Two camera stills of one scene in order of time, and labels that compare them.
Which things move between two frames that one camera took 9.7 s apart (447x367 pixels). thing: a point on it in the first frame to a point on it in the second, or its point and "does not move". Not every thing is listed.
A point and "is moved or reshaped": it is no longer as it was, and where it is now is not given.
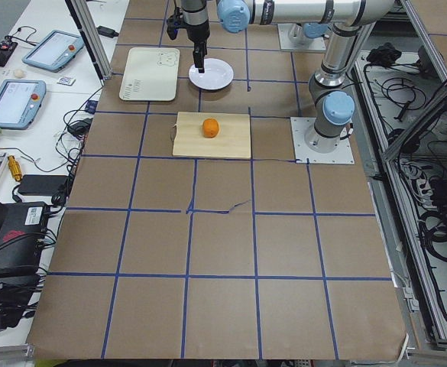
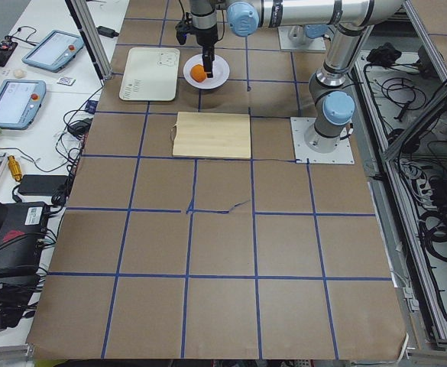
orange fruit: x=210 y=128 to x=198 y=73
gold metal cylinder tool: x=14 y=167 does not move
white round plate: x=218 y=74 is moved or reshaped
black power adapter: x=43 y=184 does not move
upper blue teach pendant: x=56 y=50 does not move
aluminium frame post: x=93 y=37 does not move
